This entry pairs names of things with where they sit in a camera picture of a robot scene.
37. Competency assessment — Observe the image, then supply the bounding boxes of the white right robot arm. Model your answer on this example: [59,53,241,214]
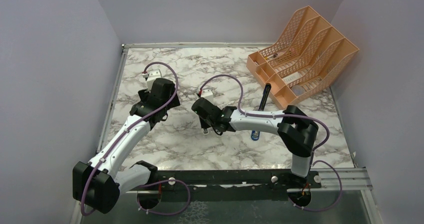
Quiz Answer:
[191,97,319,187]

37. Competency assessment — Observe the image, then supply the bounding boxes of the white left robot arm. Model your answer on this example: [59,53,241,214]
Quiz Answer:
[72,78,180,213]

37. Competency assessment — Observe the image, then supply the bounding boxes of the peach plastic desk organizer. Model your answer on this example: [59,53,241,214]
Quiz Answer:
[246,6,359,109]

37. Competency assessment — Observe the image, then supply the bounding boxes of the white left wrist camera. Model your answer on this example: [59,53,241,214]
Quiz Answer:
[142,69,162,91]

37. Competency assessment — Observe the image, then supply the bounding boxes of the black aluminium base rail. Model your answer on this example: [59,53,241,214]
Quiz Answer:
[132,168,374,203]

